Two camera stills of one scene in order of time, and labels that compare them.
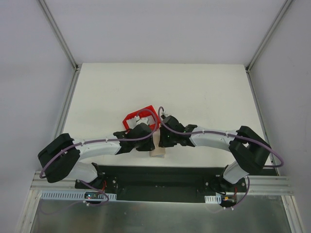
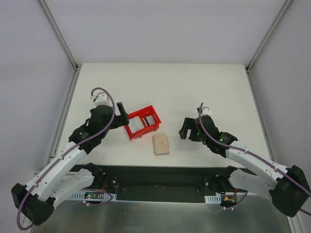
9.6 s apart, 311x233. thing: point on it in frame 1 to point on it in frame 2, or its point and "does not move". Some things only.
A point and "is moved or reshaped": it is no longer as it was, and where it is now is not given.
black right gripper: [164, 138] to [190, 128]
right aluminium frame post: [280, 15] does not move
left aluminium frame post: [77, 67] does not move
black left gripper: [147, 143] to [121, 114]
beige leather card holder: [159, 152] is moved or reshaped
